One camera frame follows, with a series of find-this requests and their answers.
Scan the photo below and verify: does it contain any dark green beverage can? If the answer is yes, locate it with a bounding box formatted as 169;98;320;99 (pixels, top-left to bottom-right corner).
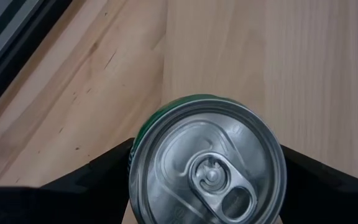
128;94;288;224

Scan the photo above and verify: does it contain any black aluminium table frame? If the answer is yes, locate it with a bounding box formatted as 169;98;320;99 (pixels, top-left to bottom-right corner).
0;0;74;122

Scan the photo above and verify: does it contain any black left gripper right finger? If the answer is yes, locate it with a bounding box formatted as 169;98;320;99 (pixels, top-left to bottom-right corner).
278;144;358;224

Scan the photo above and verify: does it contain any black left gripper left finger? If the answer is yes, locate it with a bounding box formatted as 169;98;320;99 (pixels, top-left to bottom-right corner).
0;138;135;224

